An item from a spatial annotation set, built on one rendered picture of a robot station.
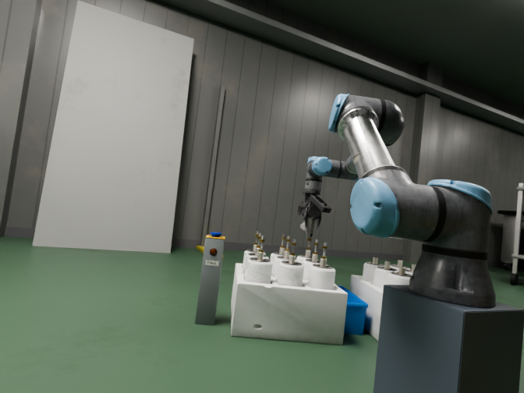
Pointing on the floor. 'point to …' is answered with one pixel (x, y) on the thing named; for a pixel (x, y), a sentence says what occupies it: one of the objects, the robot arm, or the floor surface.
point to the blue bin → (354, 313)
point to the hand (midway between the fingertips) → (310, 235)
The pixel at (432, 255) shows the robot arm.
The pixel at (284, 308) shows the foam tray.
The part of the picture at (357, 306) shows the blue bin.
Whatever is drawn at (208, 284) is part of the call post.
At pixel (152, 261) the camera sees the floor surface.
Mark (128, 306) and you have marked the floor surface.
